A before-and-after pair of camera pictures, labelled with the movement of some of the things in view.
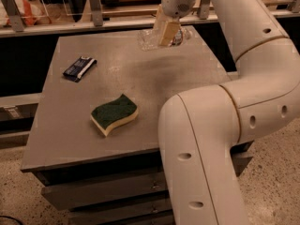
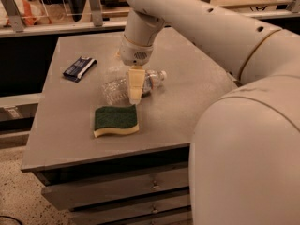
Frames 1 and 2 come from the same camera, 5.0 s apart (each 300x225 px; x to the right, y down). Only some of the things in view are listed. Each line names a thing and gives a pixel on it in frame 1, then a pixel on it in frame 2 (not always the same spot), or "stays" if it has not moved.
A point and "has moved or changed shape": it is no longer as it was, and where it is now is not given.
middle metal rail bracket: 96,6 stays
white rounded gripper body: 176,4 → 135,53
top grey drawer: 67,196 stays
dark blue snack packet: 79,67 stays
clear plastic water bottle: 149,38 has moved or changed shape
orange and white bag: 32,11 stays
